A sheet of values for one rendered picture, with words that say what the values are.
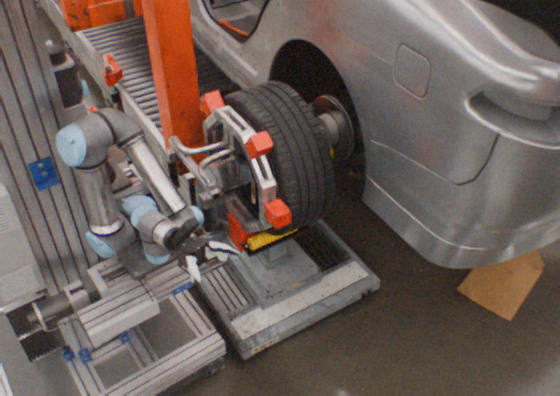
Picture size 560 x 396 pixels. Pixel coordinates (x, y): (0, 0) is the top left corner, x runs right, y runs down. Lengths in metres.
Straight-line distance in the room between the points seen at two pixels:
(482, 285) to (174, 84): 1.92
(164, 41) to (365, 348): 1.72
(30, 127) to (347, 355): 1.79
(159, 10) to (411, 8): 1.09
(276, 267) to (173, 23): 1.27
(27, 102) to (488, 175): 1.45
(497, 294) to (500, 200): 1.35
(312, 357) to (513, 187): 1.38
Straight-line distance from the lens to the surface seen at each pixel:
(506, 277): 3.41
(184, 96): 2.79
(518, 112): 1.99
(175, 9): 2.59
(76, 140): 1.78
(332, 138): 2.69
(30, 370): 2.83
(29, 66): 1.87
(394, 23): 2.04
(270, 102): 2.35
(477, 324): 3.16
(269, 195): 2.32
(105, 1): 4.65
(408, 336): 3.03
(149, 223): 1.74
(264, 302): 2.89
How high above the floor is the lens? 2.44
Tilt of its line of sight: 41 degrees down
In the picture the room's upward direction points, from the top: straight up
